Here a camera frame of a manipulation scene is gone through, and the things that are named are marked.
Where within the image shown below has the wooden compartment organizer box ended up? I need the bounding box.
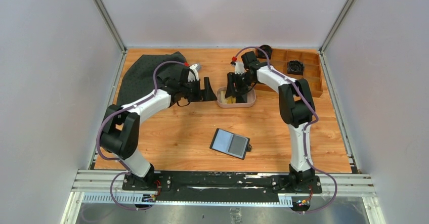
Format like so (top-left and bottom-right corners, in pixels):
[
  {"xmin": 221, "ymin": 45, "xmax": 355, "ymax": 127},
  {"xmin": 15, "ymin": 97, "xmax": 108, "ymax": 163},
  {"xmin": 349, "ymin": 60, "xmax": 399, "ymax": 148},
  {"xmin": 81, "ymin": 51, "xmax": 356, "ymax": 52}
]
[{"xmin": 260, "ymin": 44, "xmax": 323, "ymax": 98}]

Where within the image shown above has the pink oval plastic tray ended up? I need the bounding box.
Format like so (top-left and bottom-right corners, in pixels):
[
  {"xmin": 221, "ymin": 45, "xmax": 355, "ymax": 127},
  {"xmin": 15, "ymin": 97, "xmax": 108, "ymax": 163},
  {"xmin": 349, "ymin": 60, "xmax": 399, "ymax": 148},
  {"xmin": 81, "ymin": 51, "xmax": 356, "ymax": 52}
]
[{"xmin": 216, "ymin": 86, "xmax": 256, "ymax": 109}]

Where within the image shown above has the rolled dark belt top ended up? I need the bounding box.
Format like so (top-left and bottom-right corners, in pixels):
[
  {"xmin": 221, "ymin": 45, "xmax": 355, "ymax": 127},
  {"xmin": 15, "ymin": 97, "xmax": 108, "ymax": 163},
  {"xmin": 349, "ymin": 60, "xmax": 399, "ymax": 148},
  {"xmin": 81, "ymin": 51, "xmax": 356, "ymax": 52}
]
[{"xmin": 255, "ymin": 44, "xmax": 273, "ymax": 59}]

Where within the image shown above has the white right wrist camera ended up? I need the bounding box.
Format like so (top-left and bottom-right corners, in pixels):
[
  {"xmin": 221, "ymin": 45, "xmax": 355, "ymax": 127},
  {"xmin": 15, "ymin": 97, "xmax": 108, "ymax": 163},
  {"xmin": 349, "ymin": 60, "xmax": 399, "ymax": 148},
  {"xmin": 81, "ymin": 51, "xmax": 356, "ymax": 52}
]
[{"xmin": 231, "ymin": 62, "xmax": 246, "ymax": 75}]

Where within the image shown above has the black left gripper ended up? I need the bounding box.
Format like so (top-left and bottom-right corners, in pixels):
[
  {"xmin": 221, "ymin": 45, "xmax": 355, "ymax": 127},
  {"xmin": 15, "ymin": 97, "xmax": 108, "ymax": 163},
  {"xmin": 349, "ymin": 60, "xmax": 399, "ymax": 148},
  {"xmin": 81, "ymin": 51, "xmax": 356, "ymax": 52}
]
[{"xmin": 180, "ymin": 77, "xmax": 217, "ymax": 103}]

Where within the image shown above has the aluminium frame rail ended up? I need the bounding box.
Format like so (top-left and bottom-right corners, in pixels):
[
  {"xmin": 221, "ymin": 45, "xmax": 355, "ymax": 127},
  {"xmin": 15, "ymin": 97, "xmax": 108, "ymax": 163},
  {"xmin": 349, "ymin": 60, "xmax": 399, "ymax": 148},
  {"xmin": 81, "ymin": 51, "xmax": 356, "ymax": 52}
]
[{"xmin": 61, "ymin": 170, "xmax": 385, "ymax": 223}]

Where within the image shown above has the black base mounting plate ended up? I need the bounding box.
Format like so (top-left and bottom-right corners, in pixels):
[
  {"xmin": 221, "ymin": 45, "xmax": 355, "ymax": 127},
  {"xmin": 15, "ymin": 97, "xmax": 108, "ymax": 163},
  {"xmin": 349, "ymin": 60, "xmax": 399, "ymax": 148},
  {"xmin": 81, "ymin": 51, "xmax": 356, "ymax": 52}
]
[{"xmin": 122, "ymin": 171, "xmax": 322, "ymax": 203}]

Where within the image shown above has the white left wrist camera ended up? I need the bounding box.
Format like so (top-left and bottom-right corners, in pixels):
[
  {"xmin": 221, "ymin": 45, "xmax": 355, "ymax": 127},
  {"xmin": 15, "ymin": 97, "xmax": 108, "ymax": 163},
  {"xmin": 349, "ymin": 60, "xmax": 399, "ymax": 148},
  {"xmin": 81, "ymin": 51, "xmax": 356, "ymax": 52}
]
[{"xmin": 188, "ymin": 63, "xmax": 201, "ymax": 82}]

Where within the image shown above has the black leather card holder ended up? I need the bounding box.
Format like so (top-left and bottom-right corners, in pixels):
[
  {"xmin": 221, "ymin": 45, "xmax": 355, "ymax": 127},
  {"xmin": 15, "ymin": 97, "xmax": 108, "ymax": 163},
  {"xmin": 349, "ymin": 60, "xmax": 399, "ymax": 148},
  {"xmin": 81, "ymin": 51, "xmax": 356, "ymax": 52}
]
[{"xmin": 209, "ymin": 128, "xmax": 252, "ymax": 160}]

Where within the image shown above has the dark green dotted cloth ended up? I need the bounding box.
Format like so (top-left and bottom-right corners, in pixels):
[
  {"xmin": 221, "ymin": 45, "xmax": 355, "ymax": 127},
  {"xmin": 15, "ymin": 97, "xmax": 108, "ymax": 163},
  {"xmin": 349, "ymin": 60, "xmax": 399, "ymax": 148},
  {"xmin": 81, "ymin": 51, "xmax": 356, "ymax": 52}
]
[{"xmin": 116, "ymin": 52, "xmax": 187, "ymax": 106}]

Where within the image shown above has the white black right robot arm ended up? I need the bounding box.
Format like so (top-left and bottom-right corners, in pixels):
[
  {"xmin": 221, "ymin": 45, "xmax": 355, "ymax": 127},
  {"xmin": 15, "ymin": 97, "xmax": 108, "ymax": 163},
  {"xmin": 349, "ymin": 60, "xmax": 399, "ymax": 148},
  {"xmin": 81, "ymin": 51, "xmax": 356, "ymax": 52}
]
[{"xmin": 225, "ymin": 52, "xmax": 318, "ymax": 193}]

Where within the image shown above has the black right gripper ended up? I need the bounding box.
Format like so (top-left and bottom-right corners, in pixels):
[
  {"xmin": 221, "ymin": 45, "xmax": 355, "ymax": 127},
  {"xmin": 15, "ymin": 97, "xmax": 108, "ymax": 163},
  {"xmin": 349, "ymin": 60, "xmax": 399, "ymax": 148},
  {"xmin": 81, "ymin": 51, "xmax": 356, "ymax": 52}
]
[{"xmin": 225, "ymin": 72, "xmax": 255, "ymax": 99}]

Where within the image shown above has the gold credit card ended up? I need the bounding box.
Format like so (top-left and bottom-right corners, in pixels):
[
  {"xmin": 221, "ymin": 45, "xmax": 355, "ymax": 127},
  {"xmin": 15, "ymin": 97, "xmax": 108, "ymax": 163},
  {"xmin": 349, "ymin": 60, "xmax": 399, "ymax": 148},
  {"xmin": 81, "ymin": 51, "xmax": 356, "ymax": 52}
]
[{"xmin": 225, "ymin": 97, "xmax": 236, "ymax": 104}]

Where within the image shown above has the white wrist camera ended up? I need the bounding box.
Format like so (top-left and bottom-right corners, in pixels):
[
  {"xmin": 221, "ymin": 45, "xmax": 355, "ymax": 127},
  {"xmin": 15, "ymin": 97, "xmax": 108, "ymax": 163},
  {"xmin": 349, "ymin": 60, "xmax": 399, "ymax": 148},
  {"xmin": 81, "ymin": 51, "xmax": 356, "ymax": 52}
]
[
  {"xmin": 188, "ymin": 63, "xmax": 201, "ymax": 82},
  {"xmin": 231, "ymin": 62, "xmax": 246, "ymax": 75}
]

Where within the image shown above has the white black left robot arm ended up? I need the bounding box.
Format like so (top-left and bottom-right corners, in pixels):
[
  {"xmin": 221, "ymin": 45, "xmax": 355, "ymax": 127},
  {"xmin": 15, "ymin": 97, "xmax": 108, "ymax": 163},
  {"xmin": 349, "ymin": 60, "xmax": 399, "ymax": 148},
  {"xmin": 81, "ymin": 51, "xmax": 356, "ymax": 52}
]
[{"xmin": 97, "ymin": 66, "xmax": 217, "ymax": 190}]

